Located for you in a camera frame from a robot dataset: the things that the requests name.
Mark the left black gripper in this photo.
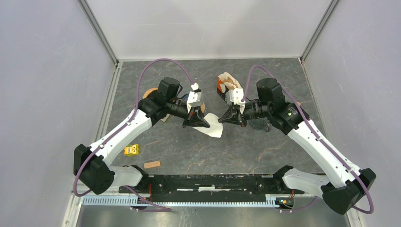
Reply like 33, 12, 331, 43
166, 99, 210, 129

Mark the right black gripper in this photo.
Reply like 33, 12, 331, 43
218, 101, 271, 128

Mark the white paper coffee filter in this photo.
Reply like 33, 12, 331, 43
194, 113, 223, 138

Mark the orange coffee filter box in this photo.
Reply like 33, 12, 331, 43
217, 72, 242, 105

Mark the blue ribbed dripper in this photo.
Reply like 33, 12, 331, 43
180, 94, 189, 103

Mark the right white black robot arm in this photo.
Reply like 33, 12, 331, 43
217, 78, 376, 215

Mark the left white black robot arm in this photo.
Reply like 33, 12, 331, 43
73, 77, 210, 196

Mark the clear glass pitcher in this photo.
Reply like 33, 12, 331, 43
249, 118, 271, 132

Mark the colourful toy block pile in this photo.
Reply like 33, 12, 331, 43
160, 114, 171, 123

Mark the flat wooden block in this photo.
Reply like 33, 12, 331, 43
144, 160, 161, 169

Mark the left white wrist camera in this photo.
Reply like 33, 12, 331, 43
186, 83, 202, 113

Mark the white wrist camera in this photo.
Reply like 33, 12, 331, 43
186, 83, 202, 113
227, 88, 245, 106

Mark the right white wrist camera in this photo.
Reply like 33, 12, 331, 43
227, 88, 245, 106

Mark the small wooden ring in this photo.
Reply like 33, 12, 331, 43
142, 87, 159, 100

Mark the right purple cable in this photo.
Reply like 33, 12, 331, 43
241, 64, 375, 215

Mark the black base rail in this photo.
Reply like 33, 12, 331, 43
133, 174, 304, 202

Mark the grey slotted cable duct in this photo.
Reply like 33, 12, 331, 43
82, 195, 293, 208

